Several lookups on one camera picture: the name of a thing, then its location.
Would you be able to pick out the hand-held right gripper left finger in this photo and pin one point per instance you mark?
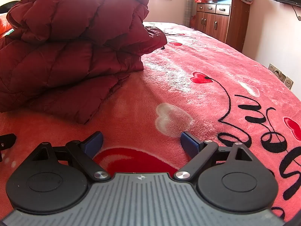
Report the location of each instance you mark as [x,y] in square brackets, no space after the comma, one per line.
[95,143]

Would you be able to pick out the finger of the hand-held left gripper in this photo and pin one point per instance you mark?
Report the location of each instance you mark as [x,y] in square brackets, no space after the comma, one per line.
[8,139]

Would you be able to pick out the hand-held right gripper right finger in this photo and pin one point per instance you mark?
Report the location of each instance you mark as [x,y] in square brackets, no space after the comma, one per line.
[190,143]

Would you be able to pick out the dark red down jacket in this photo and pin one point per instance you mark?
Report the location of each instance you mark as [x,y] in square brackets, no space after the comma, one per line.
[70,51]

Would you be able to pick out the pink printed blanket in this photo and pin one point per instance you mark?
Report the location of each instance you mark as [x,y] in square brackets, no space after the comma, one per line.
[188,98]

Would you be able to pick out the brown wooden cabinet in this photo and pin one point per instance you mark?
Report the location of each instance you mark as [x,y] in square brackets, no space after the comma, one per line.
[221,28]

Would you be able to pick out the black folded cloth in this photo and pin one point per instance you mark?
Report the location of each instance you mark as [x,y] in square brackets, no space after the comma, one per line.
[7,6]

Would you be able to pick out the grey checked curtain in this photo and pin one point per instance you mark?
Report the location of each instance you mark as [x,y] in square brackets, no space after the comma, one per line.
[188,9]

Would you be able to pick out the flat blue box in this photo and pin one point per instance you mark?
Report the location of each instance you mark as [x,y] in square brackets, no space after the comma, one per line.
[223,1]

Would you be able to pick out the wall socket strip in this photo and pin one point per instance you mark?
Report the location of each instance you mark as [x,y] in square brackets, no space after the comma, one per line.
[281,75]

